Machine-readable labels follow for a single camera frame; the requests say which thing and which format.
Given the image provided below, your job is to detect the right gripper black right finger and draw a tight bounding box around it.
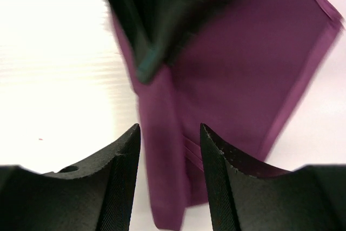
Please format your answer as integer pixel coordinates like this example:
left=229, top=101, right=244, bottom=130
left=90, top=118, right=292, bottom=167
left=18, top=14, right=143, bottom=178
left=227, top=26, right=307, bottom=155
left=200, top=124, right=345, bottom=231

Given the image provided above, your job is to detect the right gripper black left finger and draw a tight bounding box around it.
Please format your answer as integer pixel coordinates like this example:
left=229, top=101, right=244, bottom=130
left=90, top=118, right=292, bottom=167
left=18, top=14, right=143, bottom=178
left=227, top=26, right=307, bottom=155
left=1, top=124, right=141, bottom=231

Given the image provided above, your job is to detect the knife with teal handle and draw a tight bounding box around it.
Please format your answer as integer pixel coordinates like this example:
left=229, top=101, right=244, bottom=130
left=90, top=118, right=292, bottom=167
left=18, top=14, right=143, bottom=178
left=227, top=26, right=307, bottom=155
left=136, top=48, right=163, bottom=84

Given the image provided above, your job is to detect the purple cloth napkin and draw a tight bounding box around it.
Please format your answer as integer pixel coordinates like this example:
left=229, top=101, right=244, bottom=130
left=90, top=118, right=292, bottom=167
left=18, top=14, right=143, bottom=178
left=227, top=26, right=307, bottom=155
left=112, top=0, right=342, bottom=230

